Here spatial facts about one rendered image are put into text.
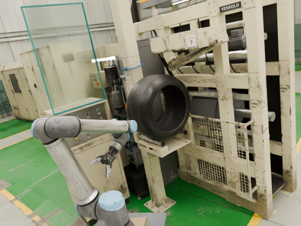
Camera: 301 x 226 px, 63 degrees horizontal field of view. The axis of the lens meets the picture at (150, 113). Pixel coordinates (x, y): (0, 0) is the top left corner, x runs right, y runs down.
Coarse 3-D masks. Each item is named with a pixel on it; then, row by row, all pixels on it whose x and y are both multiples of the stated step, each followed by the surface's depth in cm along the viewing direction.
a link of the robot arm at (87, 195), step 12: (36, 120) 134; (36, 132) 131; (48, 144) 133; (60, 144) 136; (60, 156) 137; (72, 156) 142; (60, 168) 140; (72, 168) 142; (72, 180) 144; (84, 180) 148; (84, 192) 149; (96, 192) 154; (84, 204) 149; (84, 216) 157
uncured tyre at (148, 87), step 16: (144, 80) 211; (160, 80) 204; (176, 80) 213; (128, 96) 215; (144, 96) 198; (176, 96) 242; (128, 112) 213; (144, 112) 198; (176, 112) 244; (144, 128) 204; (160, 128) 242; (176, 128) 219
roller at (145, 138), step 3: (141, 135) 236; (144, 135) 233; (141, 138) 235; (144, 138) 231; (147, 138) 227; (150, 138) 224; (150, 141) 223; (153, 141) 220; (156, 141) 216; (159, 141) 214; (162, 141) 212; (159, 144) 213; (162, 144) 211
